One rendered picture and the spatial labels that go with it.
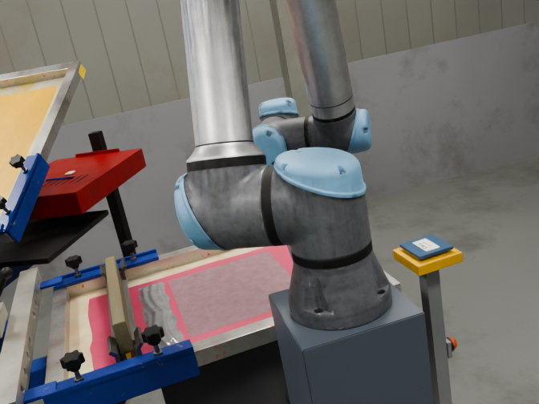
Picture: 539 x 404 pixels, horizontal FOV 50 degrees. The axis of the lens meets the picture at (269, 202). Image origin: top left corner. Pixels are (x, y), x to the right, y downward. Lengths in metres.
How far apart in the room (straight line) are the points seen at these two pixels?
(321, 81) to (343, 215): 0.27
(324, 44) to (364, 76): 3.64
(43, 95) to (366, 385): 1.78
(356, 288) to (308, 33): 0.39
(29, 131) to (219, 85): 1.46
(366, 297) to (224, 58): 0.38
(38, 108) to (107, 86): 1.93
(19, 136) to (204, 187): 1.47
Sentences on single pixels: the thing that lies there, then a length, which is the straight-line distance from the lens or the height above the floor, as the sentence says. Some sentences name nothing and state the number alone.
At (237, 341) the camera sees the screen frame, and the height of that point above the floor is 0.98.
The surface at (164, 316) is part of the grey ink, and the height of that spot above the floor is 0.96.
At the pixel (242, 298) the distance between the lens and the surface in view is 1.48.
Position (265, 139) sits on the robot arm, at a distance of 1.01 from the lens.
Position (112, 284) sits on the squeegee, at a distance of 1.49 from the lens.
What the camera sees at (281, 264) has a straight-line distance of 1.62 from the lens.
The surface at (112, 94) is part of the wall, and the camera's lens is 4.20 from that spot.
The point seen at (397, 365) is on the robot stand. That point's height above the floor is 1.13.
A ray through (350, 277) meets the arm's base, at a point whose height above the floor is 1.27.
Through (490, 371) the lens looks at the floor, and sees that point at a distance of 2.75.
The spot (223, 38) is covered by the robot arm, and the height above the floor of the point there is 1.60.
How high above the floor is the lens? 1.64
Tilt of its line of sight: 19 degrees down
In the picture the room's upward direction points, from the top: 11 degrees counter-clockwise
